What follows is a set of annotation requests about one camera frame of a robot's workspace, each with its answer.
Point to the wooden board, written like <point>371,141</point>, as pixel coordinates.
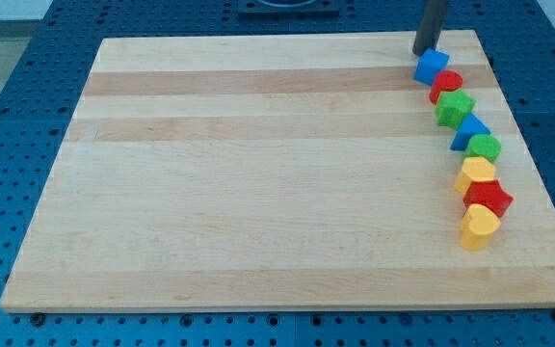
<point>277,173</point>

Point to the blue triangle block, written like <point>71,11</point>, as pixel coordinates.
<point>470,127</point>

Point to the yellow hexagon block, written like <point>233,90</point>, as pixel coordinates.
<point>474,169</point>

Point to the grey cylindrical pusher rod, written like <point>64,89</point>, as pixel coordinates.
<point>430,26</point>

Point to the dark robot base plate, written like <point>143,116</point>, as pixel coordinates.
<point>257,8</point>

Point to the yellow heart block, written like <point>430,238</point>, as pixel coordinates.
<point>478,225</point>

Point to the green star block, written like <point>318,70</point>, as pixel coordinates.
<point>453,107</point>

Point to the red circle block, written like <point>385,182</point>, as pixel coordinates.
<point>445,81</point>

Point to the red star block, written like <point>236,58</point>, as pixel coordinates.
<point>489,194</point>

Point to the blue cube block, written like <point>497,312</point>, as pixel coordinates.
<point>429,65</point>

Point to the green circle block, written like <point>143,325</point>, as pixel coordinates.
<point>483,145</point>

